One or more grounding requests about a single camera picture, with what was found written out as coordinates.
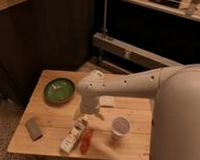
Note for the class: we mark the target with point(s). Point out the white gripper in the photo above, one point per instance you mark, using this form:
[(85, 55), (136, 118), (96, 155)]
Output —
[(89, 109)]

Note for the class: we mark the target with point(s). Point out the white tube bottle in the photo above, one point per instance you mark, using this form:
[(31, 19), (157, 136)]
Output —
[(74, 135)]

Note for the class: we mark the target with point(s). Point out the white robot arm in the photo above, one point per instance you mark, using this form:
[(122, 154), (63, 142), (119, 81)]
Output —
[(175, 131)]

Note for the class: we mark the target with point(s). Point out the small white card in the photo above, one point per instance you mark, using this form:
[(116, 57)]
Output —
[(107, 101)]

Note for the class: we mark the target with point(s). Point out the wooden table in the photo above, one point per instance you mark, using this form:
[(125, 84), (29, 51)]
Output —
[(55, 122)]

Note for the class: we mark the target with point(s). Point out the grey sponge block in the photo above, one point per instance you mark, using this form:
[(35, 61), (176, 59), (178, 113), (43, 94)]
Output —
[(33, 129)]

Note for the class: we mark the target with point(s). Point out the wooden bench beam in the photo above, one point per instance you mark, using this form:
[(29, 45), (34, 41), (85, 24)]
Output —
[(132, 53)]

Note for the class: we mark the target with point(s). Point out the metal pole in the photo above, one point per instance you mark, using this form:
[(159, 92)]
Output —
[(105, 18)]

